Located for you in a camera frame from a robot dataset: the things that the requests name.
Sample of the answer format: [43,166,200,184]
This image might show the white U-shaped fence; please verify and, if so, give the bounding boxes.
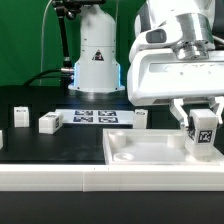
[0,164,224,192]

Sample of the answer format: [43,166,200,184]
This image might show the white square tabletop part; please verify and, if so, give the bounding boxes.
[102,129,224,166]

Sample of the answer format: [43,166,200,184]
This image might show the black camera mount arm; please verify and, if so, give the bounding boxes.
[52,0,107,67]

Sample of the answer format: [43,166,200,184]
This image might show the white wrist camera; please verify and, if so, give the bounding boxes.
[129,19,183,63]

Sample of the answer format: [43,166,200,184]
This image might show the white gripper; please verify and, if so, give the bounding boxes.
[127,49,224,134]

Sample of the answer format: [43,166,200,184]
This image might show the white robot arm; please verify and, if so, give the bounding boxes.
[71,0,224,129]

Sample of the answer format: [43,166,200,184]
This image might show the black cables at base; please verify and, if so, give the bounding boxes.
[22,67,75,87]

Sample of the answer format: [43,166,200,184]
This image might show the white fiducial marker sheet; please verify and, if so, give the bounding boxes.
[57,109,134,125]

